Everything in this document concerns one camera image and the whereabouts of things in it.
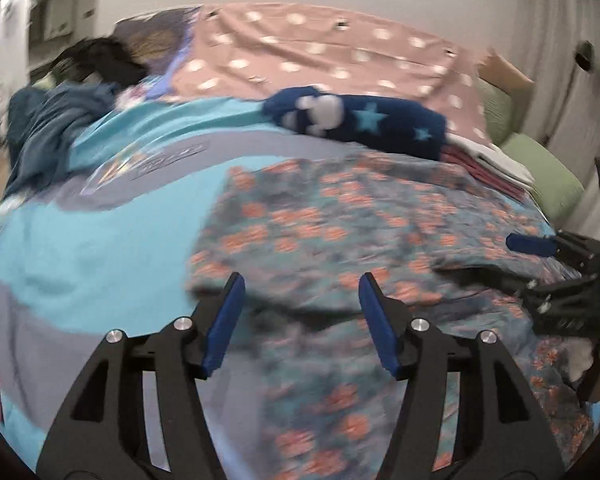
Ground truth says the teal floral garment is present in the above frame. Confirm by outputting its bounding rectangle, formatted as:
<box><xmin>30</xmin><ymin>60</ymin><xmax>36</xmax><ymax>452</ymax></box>
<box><xmin>189</xmin><ymin>152</ymin><xmax>592</xmax><ymax>479</ymax></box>

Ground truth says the dark blue crumpled clothing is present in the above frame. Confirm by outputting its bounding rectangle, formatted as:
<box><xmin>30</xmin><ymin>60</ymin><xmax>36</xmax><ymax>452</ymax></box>
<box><xmin>4</xmin><ymin>82</ymin><xmax>119</xmax><ymax>197</ymax></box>

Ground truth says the black clothing pile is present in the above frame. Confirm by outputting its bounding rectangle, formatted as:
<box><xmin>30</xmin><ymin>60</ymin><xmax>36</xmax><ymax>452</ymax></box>
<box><xmin>50</xmin><ymin>37</ymin><xmax>149</xmax><ymax>88</ymax></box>

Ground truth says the white gloved right hand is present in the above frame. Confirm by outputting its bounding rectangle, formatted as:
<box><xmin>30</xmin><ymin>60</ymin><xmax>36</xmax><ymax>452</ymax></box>
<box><xmin>566</xmin><ymin>338</ymin><xmax>600</xmax><ymax>382</ymax></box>

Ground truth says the green pillow near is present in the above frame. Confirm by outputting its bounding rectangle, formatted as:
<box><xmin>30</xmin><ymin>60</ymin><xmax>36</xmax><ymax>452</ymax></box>
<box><xmin>501</xmin><ymin>133</ymin><xmax>584</xmax><ymax>226</ymax></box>

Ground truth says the green pillow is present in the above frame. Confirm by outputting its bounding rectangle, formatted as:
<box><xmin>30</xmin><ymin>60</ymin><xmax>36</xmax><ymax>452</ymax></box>
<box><xmin>477</xmin><ymin>78</ymin><xmax>514</xmax><ymax>145</ymax></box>
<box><xmin>501</xmin><ymin>133</ymin><xmax>584</xmax><ymax>226</ymax></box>

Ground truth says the folded pink garment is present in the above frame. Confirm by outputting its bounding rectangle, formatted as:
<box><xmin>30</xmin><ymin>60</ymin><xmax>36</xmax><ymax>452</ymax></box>
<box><xmin>441</xmin><ymin>145</ymin><xmax>527</xmax><ymax>202</ymax></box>

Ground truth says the folded white garment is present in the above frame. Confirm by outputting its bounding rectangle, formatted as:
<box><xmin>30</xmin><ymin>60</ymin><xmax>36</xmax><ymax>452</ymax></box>
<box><xmin>446</xmin><ymin>133</ymin><xmax>534</xmax><ymax>186</ymax></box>

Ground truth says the green pillow far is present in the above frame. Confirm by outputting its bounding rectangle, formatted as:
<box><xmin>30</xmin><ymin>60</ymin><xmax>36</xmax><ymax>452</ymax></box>
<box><xmin>477</xmin><ymin>78</ymin><xmax>514</xmax><ymax>145</ymax></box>

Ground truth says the tan pillow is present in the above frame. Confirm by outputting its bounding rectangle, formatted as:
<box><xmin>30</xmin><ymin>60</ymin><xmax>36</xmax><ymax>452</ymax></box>
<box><xmin>478</xmin><ymin>49</ymin><xmax>534</xmax><ymax>94</ymax></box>

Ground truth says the navy star fleece garment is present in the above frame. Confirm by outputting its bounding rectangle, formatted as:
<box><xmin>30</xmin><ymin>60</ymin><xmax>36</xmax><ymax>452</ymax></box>
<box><xmin>262</xmin><ymin>87</ymin><xmax>448</xmax><ymax>160</ymax></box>

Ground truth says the blue and grey bedspread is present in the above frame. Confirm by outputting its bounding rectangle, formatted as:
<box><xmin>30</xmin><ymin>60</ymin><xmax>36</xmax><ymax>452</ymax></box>
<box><xmin>0</xmin><ymin>96</ymin><xmax>600</xmax><ymax>480</ymax></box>

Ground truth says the black floor lamp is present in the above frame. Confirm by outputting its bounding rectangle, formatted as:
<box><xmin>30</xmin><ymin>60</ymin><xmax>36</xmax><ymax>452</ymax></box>
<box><xmin>574</xmin><ymin>40</ymin><xmax>594</xmax><ymax>73</ymax></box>

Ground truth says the grey pleated curtain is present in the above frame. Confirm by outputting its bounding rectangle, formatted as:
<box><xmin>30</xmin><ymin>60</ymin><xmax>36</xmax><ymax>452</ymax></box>
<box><xmin>509</xmin><ymin>0</ymin><xmax>600</xmax><ymax>241</ymax></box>

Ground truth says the pink polka dot sheet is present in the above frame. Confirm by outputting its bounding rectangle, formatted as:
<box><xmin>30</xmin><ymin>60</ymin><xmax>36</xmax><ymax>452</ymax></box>
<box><xmin>171</xmin><ymin>3</ymin><xmax>491</xmax><ymax>144</ymax></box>

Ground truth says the purple patterned pillow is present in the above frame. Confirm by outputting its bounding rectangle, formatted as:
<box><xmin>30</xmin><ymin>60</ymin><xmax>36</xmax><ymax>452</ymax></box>
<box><xmin>112</xmin><ymin>6</ymin><xmax>199</xmax><ymax>76</ymax></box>

